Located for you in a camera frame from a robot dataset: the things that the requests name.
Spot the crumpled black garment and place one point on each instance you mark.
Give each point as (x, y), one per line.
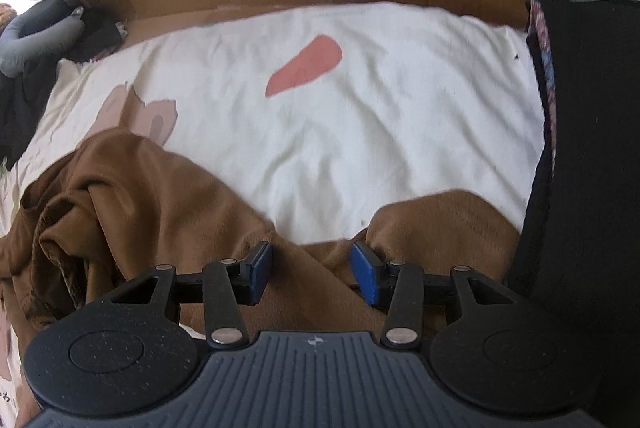
(20, 113)

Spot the brown printed t-shirt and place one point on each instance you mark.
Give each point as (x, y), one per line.
(165, 203)

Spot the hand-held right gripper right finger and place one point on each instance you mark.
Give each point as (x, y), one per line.
(365, 277)

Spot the grey neck pillow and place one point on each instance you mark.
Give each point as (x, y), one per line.
(35, 35)

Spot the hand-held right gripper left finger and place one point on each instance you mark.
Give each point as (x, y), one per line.
(262, 272)

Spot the cream bear printed blanket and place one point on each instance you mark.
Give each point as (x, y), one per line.
(400, 133)

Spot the folded black fleece garment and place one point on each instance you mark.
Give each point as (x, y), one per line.
(595, 158)

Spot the brown plush toy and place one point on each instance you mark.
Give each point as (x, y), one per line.
(6, 14)

